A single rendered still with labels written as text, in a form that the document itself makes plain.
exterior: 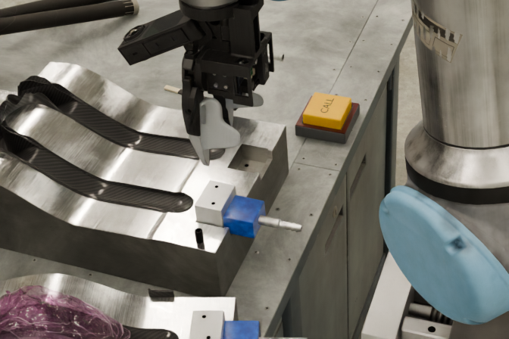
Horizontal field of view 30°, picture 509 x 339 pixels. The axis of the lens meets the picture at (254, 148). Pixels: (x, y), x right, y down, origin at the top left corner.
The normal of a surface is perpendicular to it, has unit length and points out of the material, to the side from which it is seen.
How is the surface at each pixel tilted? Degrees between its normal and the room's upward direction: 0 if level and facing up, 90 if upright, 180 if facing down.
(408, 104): 0
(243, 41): 90
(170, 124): 3
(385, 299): 0
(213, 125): 77
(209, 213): 90
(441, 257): 98
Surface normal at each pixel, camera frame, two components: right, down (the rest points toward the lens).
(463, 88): -0.41, 0.51
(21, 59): -0.07, -0.77
